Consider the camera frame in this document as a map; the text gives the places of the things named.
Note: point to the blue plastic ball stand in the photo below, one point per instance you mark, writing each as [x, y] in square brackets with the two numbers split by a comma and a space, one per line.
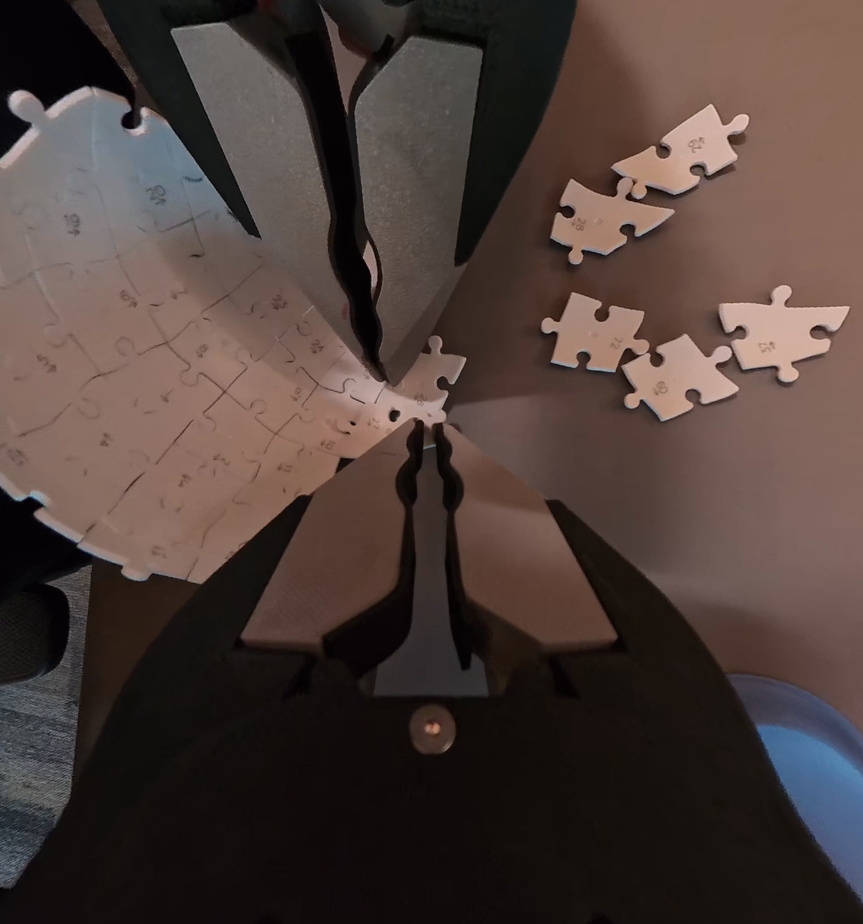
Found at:
[821, 758]

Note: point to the partly built white puzzle ball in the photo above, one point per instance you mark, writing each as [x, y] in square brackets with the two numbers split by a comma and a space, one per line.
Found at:
[113, 346]

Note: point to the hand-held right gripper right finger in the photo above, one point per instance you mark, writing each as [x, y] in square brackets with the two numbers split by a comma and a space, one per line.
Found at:
[525, 570]

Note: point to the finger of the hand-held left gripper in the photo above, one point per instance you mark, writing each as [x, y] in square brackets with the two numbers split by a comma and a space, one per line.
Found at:
[424, 180]
[258, 144]

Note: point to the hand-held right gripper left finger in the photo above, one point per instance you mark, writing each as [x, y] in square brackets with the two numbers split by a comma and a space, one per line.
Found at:
[330, 570]

